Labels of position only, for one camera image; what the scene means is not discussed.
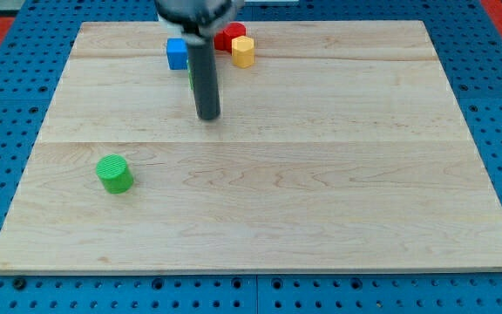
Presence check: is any green cylinder block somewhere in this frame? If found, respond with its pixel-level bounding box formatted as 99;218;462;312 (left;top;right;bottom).
95;154;134;194

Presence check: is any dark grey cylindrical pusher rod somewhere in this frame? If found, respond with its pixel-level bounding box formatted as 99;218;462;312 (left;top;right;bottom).
187;39;220;120

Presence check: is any red heart block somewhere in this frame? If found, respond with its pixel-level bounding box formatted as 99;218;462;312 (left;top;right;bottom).
214;22;247;53

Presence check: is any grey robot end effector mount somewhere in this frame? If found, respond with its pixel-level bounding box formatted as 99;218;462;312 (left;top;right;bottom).
154;0;245;44

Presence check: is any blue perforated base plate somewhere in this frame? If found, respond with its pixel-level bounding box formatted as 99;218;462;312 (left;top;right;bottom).
0;1;502;313

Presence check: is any blue cube block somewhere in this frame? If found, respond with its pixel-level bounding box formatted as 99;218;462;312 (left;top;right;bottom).
166;38;187;70

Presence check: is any yellow hexagon block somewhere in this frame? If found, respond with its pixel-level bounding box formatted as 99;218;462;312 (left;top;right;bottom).
232;36;254;68

